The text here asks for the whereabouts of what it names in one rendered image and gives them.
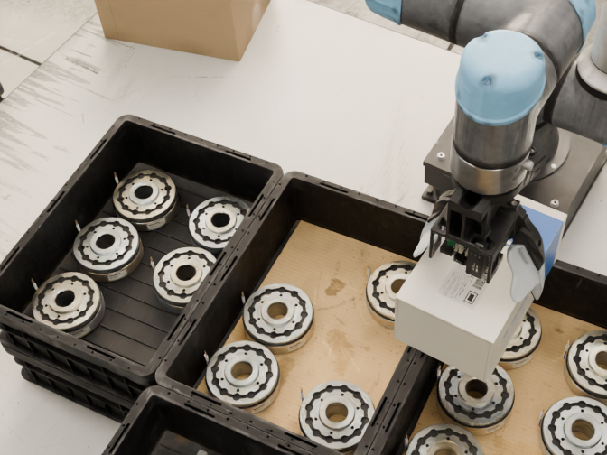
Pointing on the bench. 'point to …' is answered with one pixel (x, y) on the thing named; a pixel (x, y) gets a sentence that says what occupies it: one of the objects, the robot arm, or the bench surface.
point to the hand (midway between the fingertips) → (481, 267)
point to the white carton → (469, 303)
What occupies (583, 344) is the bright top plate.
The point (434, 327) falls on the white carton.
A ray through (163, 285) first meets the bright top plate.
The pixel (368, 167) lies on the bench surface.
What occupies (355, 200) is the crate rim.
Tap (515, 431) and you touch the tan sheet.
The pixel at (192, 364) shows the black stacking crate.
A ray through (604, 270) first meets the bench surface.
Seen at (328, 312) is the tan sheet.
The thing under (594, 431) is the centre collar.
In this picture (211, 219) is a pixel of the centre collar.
